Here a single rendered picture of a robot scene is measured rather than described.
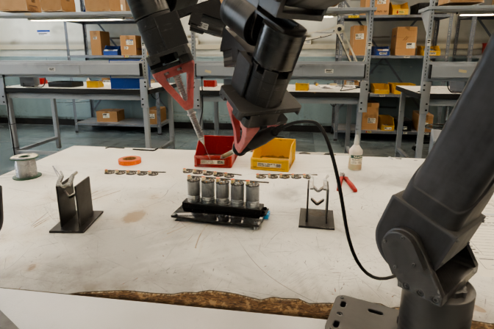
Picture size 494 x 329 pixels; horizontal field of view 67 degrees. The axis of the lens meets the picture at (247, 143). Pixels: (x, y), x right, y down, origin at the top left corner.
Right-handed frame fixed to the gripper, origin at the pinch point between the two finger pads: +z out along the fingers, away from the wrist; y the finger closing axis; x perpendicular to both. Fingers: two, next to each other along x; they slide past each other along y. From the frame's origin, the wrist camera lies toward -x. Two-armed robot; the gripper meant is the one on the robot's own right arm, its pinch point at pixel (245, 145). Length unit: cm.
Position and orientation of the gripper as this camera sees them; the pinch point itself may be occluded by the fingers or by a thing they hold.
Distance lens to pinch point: 57.0
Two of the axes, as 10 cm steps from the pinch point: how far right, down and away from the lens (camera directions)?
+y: -8.5, 1.2, -5.0
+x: 4.5, 6.5, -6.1
